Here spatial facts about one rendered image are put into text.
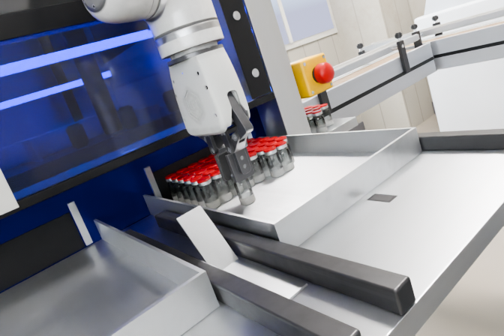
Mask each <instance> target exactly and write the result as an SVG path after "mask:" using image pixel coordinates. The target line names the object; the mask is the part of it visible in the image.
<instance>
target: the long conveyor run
mask: <svg viewBox="0 0 504 336"><path fill-rule="evenodd" d="M499 17H504V7H501V8H497V9H495V10H489V11H487V12H484V13H479V14H476V15H473V16H468V17H465V18H462V19H457V20H454V21H451V22H446V23H443V24H440V22H437V20H438V19H439V17H438V16H437V15H436V16H432V18H431V19H432V20H433V21H434V22H435V23H434V24H432V25H433V26H432V27H429V28H424V29H422V30H418V31H416V29H417V28H418V25H417V24H413V25H411V26H410V28H411V29H412V30H413V31H414V32H410V33H407V34H403V36H402V37H401V38H400V39H401V40H403V39H406V38H408V37H411V36H413V35H416V34H417V35H419V40H417V41H416V42H413V43H411V44H409V45H407V46H405V48H406V50H411V49H415V48H417V47H420V46H421V45H423V44H426V43H430V45H431V47H432V50H433V57H434V60H435V64H436V69H437V70H441V69H445V68H453V67H457V66H461V65H469V64H474V63H478V62H486V61H490V60H495V59H503V58H504V19H501V20H497V21H494V22H489V23H485V24H482V25H477V26H473V27H470V28H465V29H461V30H458V31H453V32H450V33H447V34H443V32H446V31H449V30H452V29H458V28H461V27H464V26H470V25H472V24H476V23H481V22H484V21H488V20H493V19H496V18H499ZM429 35H435V37H429V38H426V39H423V40H422V39H421V38H423V37H426V36H429ZM395 40H397V39H396V38H395V37H392V38H389V39H385V40H381V41H377V42H375V43H372V44H371V45H369V46H363V48H362V50H364V51H365V52H368V51H371V50H374V49H376V48H378V47H381V46H383V45H385V44H388V43H390V42H392V41H395Z"/></svg>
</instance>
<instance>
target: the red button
mask: <svg viewBox="0 0 504 336"><path fill-rule="evenodd" d="M314 76H315V78H316V81H317V82H318V83H320V84H325V83H330V82H331V81H332V80H333V79H334V76H335V70H334V68H333V67H332V65H331V64H329V63H328V62H323V63H319V64H317V65H316V67H315V69H314Z"/></svg>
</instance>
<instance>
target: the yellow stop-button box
mask: <svg viewBox="0 0 504 336"><path fill-rule="evenodd" d="M323 62H327V61H326V57H325V54H324V53H319V54H316V55H312V56H308V57H306V58H301V59H299V60H296V61H293V62H290V64H291V68H292V72H293V74H294V77H295V81H296V84H297V87H298V91H299V94H300V97H301V99H303V98H311V97H313V96H315V95H318V94H319V93H321V92H324V91H325V90H328V89H330V88H332V87H333V82H332V81H331V82H329V83H325V84H320V83H318V82H317V80H316V78H315V76H314V69H315V67H316V66H317V65H318V64H319V63H323Z"/></svg>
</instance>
